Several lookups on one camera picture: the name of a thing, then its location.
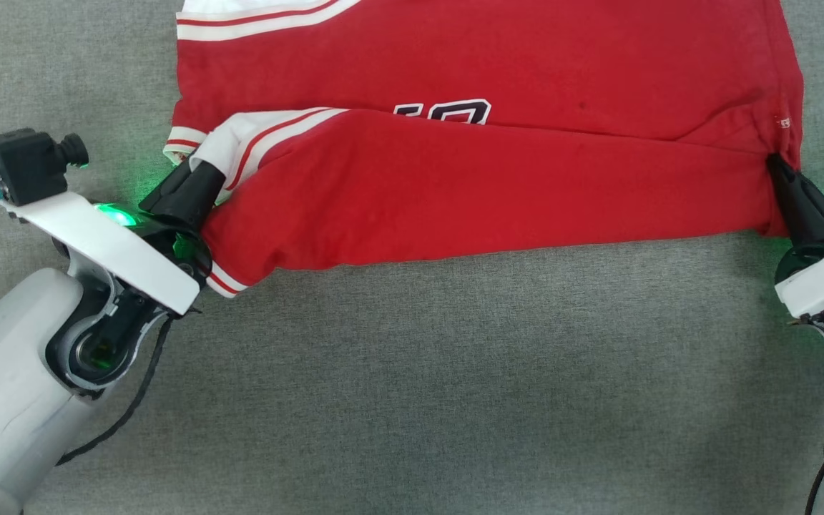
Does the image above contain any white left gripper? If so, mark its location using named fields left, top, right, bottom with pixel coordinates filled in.
left=0, top=162, right=228, bottom=317

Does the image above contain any red white jersey garment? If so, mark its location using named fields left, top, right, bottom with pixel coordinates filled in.
left=163, top=0, right=806, bottom=300

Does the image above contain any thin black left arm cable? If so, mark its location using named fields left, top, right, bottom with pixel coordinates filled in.
left=57, top=313, right=175, bottom=467

